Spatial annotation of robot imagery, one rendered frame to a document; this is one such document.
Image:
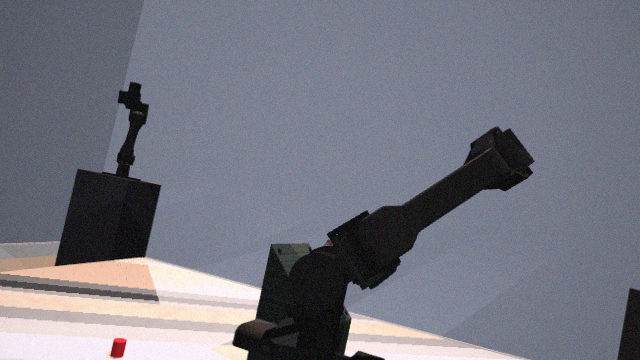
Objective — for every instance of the red cylinder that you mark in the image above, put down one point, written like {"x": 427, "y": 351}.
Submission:
{"x": 118, "y": 348}

